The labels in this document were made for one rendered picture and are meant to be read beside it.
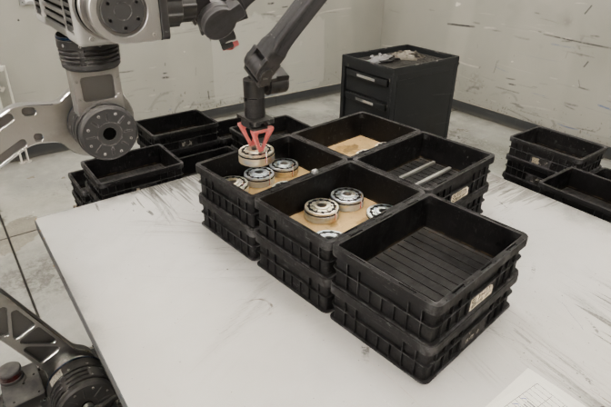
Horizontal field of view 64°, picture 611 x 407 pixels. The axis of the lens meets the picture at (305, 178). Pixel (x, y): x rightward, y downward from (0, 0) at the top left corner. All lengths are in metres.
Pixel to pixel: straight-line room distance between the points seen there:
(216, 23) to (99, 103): 0.39
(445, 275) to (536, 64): 3.64
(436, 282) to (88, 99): 0.95
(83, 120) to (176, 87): 3.28
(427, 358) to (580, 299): 0.58
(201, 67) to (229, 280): 3.34
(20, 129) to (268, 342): 0.79
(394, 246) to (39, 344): 1.08
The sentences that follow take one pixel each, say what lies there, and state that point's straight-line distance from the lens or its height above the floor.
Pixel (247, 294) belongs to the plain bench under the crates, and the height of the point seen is 0.70.
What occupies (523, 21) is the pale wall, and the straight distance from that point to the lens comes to 4.81.
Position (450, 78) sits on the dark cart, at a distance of 3.36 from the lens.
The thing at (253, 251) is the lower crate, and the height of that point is 0.74.
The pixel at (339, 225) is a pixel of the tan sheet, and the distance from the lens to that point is 1.43.
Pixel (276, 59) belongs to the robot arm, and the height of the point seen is 1.30.
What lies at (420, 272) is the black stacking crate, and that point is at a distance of 1.28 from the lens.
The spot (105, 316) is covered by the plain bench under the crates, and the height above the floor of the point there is 0.70.
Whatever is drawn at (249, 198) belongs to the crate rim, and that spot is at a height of 0.92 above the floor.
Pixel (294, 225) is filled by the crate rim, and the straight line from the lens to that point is 1.25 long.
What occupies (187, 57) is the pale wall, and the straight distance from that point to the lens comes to 4.53.
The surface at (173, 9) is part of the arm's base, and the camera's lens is 1.05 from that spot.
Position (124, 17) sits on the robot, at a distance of 1.02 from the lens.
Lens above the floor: 1.58
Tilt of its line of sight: 26 degrees down
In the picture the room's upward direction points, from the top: 1 degrees clockwise
